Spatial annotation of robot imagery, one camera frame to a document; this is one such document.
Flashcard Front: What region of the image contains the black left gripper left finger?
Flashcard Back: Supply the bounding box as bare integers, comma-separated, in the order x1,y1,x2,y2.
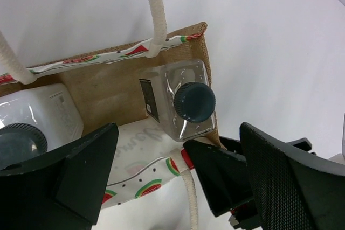
1,123,119,229

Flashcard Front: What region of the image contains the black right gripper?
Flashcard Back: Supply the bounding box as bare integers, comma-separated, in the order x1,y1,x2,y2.
183,135,315,229

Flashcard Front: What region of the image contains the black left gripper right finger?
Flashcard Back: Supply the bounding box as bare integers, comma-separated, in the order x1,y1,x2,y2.
239,122,344,229

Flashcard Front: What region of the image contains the burlap watermelon canvas bag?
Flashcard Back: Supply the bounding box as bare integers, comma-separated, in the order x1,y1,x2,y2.
0,0,224,230

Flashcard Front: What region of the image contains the white bottle grey cap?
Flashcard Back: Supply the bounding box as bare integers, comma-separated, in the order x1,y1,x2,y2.
0,83,85,161

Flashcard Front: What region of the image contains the clear bottle grey cap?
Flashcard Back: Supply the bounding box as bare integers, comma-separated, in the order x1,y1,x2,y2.
139,59,216,142

